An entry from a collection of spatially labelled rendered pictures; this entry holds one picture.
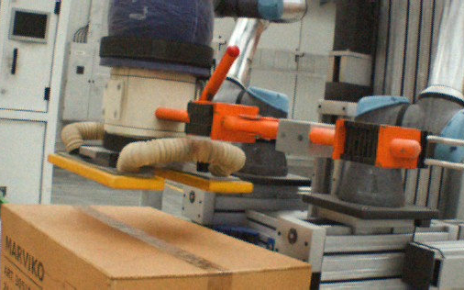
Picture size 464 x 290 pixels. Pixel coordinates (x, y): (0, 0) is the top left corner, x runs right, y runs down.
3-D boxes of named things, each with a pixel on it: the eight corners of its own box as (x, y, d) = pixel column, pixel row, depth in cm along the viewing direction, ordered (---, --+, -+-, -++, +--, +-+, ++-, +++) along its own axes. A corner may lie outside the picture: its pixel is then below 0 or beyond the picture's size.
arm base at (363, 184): (375, 196, 156) (381, 154, 156) (417, 207, 143) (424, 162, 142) (324, 195, 149) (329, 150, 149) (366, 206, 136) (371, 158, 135)
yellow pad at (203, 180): (124, 166, 150) (126, 144, 150) (162, 168, 156) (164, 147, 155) (208, 192, 122) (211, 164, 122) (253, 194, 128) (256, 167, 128)
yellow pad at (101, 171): (46, 161, 139) (48, 139, 138) (87, 164, 145) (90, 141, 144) (113, 189, 111) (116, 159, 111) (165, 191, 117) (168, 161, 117)
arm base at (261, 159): (270, 170, 200) (273, 136, 199) (297, 177, 187) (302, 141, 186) (223, 167, 193) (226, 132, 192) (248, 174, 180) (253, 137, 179)
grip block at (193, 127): (181, 134, 113) (184, 98, 113) (228, 139, 119) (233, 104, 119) (208, 139, 107) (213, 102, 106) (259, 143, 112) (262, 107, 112)
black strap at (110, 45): (81, 57, 135) (83, 38, 135) (176, 69, 148) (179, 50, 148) (129, 55, 117) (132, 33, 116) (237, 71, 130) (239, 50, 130)
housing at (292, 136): (272, 150, 96) (276, 117, 96) (308, 152, 100) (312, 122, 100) (305, 156, 91) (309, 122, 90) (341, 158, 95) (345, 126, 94)
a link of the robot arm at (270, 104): (279, 139, 182) (284, 88, 181) (231, 134, 186) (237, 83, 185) (290, 139, 193) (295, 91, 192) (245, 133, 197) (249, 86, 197)
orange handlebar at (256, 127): (82, 110, 153) (83, 94, 152) (192, 120, 170) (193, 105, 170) (397, 163, 78) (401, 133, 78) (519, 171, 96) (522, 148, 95)
